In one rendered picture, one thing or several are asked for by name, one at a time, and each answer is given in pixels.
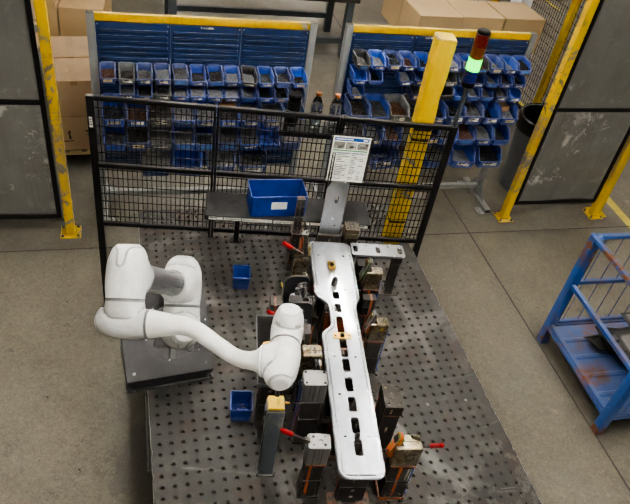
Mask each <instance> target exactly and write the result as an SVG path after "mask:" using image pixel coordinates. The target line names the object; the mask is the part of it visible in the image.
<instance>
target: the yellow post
mask: <svg viewBox="0 0 630 504"><path fill-rule="evenodd" d="M457 42H458V41H457V39H456V38H455V36H454V34H452V33H444V32H435V34H434V37H433V41H432V45H431V49H430V52H429V56H428V60H427V64H426V67H425V71H424V75H423V79H422V83H421V86H420V90H419V94H418V98H417V101H416V105H415V109H414V113H413V117H412V120H411V122H420V123H431V124H434V121H435V117H436V113H437V108H438V103H439V99H440V96H441V93H442V91H443V88H444V85H445V82H446V79H447V76H448V73H449V69H450V66H451V63H452V59H453V56H454V52H455V49H456V45H457ZM418 129H419V128H415V130H414V128H410V131H409V133H413V130H414V134H417V132H418ZM427 130H428V129H424V131H423V129H419V132H418V134H422V131H423V134H427V135H431V131H432V129H429V130H428V133H427ZM414 134H413V137H412V134H409V135H408V138H407V142H410V141H411V137H412V141H411V142H415V140H416V142H420V138H421V135H418V136H417V135H414ZM416 136H417V139H416ZM425 137H426V135H422V138H421V142H420V143H424V141H425V143H428V142H429V138H430V136H427V137H426V140H425ZM409 145H410V148H409ZM418 145H419V143H415V147H414V143H411V144H410V143H406V146H405V150H408V148H409V150H413V147H414V150H413V151H417V149H418ZM427 145H428V144H424V147H423V144H420V145H419V149H418V151H422V148H423V151H426V149H427ZM407 152H408V151H404V153H403V157H402V158H406V156H407ZM416 153H417V156H416ZM411 154H412V151H409V152H408V156H407V158H409V159H410V158H411ZM420 155H421V158H420ZM415 156H416V159H419V158H420V159H422V160H423V159H424V156H425V152H422V154H421V152H413V154H412V158H411V159H415ZM409 159H402V161H401V165H400V166H404V163H405V160H406V163H405V166H407V167H408V165H409V161H410V160H409ZM422 160H420V161H419V160H415V163H414V160H411V161H410V165H409V167H413V163H414V167H417V165H418V162H419V165H418V167H420V168H413V170H412V168H407V167H404V170H403V167H400V168H399V172H398V174H402V171H403V174H406V172H407V169H408V172H407V176H406V175H402V178H401V175H398V176H397V180H396V182H404V180H405V182H408V181H409V178H410V181H409V184H410V183H417V180H418V176H415V179H414V176H411V177H410V176H408V175H410V174H411V170H412V174H411V175H415V172H416V169H417V172H416V175H419V173H420V169H421V166H422V162H423V161H422ZM405 176H406V179H405ZM400 178H401V181H400ZM413 179H414V182H413ZM400 190H402V189H399V190H398V192H397V190H394V191H393V195H392V197H400V194H401V191H400ZM405 192H406V195H405ZM396 193H397V196H396ZM409 193H410V191H402V194H401V197H404V195H405V197H406V198H405V199H404V198H400V201H399V198H396V200H395V198H392V199H391V202H390V204H398V201H399V204H400V205H398V208H397V205H394V207H393V205H390V206H389V210H388V211H392V208H393V211H395V212H396V209H397V212H400V210H401V212H404V211H405V212H408V211H409V207H410V206H407V207H406V206H402V209H401V205H402V203H403V205H406V204H407V205H410V204H411V200H412V199H409V200H408V199H407V198H408V197H409V198H412V197H413V193H414V191H411V193H410V196H409ZM403 199H404V202H403ZM394 200H395V203H394ZM407 200H408V203H407ZM405 207H406V210H405ZM395 212H392V215H391V212H388V214H387V217H386V218H390V215H391V218H392V219H390V222H389V219H386V221H385V225H388V222H389V225H392V223H393V220H394V216H395V219H398V217H399V219H402V218H403V219H406V217H407V214H408V213H405V214H404V213H400V216H399V213H396V215H395ZM403 214H404V217H403ZM401 221H402V220H398V223H397V220H394V223H393V226H396V224H397V226H400V225H401V226H404V224H405V221H406V220H403V221H402V224H401ZM393 226H388V229H387V226H384V229H383V232H386V230H387V232H390V230H391V227H392V230H391V232H393V233H391V234H390V233H382V236H385V234H386V237H389V234H390V237H393V235H394V237H397V235H398V234H394V231H395V227H393ZM399 228H400V227H396V231H395V233H398V232H399V233H402V231H403V228H404V227H401V228H400V231H399ZM398 237H401V234H399V235H398Z"/></svg>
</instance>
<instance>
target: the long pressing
mask: <svg viewBox="0 0 630 504"><path fill-rule="evenodd" d="M309 244H311V253H310V264H311V273H312V281H313V290H314V296H315V297H316V298H317V299H319V300H320V301H322V302H323V303H325V304H326V305H327V306H328V311H329V318H330V326H329V327H328V328H327V329H325V330H324V331H323V332H322V335H321V339H322V348H323V356H324V365H325V371H326V372H327V380H328V386H327V390H328V399H329V407H330V415H331V424H332V432H333V441H334V449H335V458H336V466H337V472H338V474H339V476H340V477H341V478H343V479H345V480H380V479H382V478H383V477H384V476H385V473H386V469H385V464H384V458H383V452H382V447H381V441H380V436H379V430H378V425H377V419H376V413H375V408H374V402H373V397H372V391H371V386H370V380H369V374H368V369H367V363H366V358H365V352H364V346H363V341H362V335H361V330H360V324H359V319H358V313H357V304H358V301H359V299H360V295H359V290H358V285H357V279H356V274H355V269H354V263H353V258H352V253H351V248H350V246H349V245H348V244H345V243H334V242H317V241H311V242H310V243H309ZM318 254H319V255H318ZM343 256H344V257H343ZM327 261H335V264H336V267H337V269H332V270H330V269H329V266H328V262H327ZM334 276H337V277H338V285H337V286H332V285H331V282H332V278H333V277H334ZM344 289H345V291H344ZM333 292H338V294H339V299H334V298H333ZM346 302H347V303H346ZM335 304H337V305H340V307H341V312H340V313H339V312H335V307H334V305H335ZM337 317H341V318H342V320H343V326H344V332H348V333H351V337H352V338H351V339H344V340H346V346H347V352H348V357H343V356H342V355H341V349H340V342H339V340H340V339H334V338H333V332H338V328H337V321H336V318H337ZM334 356H335V357H334ZM355 356H356V357H355ZM344 359H346V360H349V365H350V372H344V369H343V363H342V360H344ZM345 378H351V379H352V385H353V391H347V390H346V383H345ZM339 393H340V394H341V395H339ZM348 398H354V399H355V404H356V412H351V411H350V410H349V404H348ZM352 418H357V419H358V423H359V430H360V439H355V437H354V435H355V433H353V431H352V425H351V419H352ZM345 436H346V437H345ZM368 436H369V437H368ZM355 440H360V441H361V443H362V449H363V456H357V455H356V452H355V446H354V441H355Z"/></svg>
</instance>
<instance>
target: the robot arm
mask: <svg viewBox="0 0 630 504"><path fill-rule="evenodd" d="M201 289H202V274H201V269H200V266H199V264H198V262H197V261H196V260H195V259H194V258H193V257H190V256H174V257H173V258H171V259H170V260H169V262H168V263H167V265H166V268H165V269H162V268H158V267H154V266H151V265H150V262H149V260H148V256H147V253H146V251H145V249H144V248H143V247H142V246H141V245H139V244H117V245H116V246H115V247H113V249H112V250H111V252H110V255H109V257H108V260H107V265H106V273H105V298H106V299H105V304H104V307H100V308H99V310H98V311H97V313H96V315H95V318H94V323H95V327H96V329H97V330H98V331H100V332H101V333H103V334H105V335H108V336H111V337H115V338H119V339H129V340H139V339H152V338H155V340H154V342H153V346H154V347H155V348H160V347H166V348H170V349H169V358H171V359H175V356H176V353H177V350H178V349H183V350H186V351H189V352H192V351H193V350H194V345H193V344H194V343H195V342H196V341H197V342H198V343H200V344H201V345H203V346H204V347H206V348H207V349H208V350H210V351H211V352H213V353H214V354H216V355H217V356H219V357H220V358H222V359H223V360H225V361H226V362H228V363H230V364H232V365H234V366H236V367H239V368H242V369H247V370H251V371H254V372H256V373H257V374H258V375H259V376H260V377H262V378H264V381H265V383H266V384H267V385H268V386H269V387H270V388H271V389H273V390H275V397H279V395H280V391H282V390H285V389H288V388H289V387H291V386H292V384H293V383H294V381H295V379H296V377H297V374H298V371H299V366H300V360H301V351H300V347H301V341H302V336H303V331H304V328H303V326H304V317H303V313H302V310H301V308H300V307H299V306H297V305H295V304H291V303H285V304H282V305H281V306H280V307H279V308H278V309H277V311H276V313H275V315H274V318H273V322H272V326H271V337H270V342H269V343H268V344H265V345H261V346H260V347H259V348H258V349H257V350H254V351H243V350H240V349H238V348H236V347H234V346H233V345H232V344H230V343H229V342H228V341H226V340H225V339H223V338H222V337H221V336H219V335H218V334H217V333H215V332H214V331H213V330H211V329H210V328H208V327H207V326H206V325H204V324H203V323H201V322H200V300H201ZM146 293H155V294H161V295H162V297H163V299H164V307H161V308H159V310H158V311H156V310H152V309H146V308H145V296H146Z"/></svg>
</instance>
